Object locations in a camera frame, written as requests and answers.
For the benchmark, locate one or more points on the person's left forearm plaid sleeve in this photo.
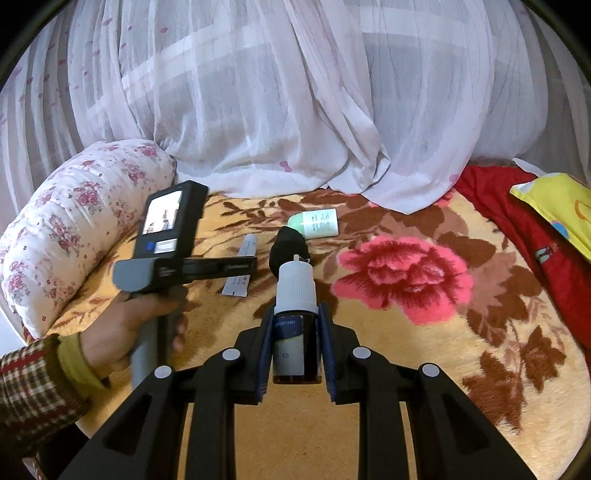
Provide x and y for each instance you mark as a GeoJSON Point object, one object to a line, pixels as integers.
{"type": "Point", "coordinates": [37, 392]}

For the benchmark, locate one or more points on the white sheer curtain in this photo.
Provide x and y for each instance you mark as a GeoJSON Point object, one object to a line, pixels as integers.
{"type": "Point", "coordinates": [300, 92]}

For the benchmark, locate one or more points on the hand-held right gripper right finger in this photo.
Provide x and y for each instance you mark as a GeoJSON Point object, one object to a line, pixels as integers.
{"type": "Point", "coordinates": [328, 355]}

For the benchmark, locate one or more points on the red cloth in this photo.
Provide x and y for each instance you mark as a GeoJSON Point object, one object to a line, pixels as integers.
{"type": "Point", "coordinates": [521, 221]}

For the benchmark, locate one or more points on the dark dropper bottle white cap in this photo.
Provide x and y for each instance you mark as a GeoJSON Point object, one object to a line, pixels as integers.
{"type": "Point", "coordinates": [295, 295]}

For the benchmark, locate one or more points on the yellow floral plush blanket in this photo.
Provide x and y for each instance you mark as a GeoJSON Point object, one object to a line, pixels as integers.
{"type": "Point", "coordinates": [415, 369]}

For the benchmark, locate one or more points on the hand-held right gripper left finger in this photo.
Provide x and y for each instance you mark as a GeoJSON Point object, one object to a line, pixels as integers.
{"type": "Point", "coordinates": [263, 355]}

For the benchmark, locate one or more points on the white ointment tube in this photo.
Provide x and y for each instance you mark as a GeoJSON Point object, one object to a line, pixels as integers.
{"type": "Point", "coordinates": [240, 286]}

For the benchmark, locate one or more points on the pale green lotion bottle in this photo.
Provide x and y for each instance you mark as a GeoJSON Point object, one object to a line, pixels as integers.
{"type": "Point", "coordinates": [316, 223]}

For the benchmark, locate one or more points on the rolled pink floral quilt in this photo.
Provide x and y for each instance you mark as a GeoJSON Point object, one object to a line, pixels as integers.
{"type": "Point", "coordinates": [78, 217]}

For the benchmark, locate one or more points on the person's left hand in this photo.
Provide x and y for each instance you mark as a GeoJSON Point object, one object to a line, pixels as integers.
{"type": "Point", "coordinates": [111, 332]}

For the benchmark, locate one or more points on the black sock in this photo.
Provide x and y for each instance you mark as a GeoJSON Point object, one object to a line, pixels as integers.
{"type": "Point", "coordinates": [288, 247]}

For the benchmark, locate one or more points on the yellow printed bag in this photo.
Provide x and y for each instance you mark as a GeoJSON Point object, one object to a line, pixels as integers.
{"type": "Point", "coordinates": [558, 207]}

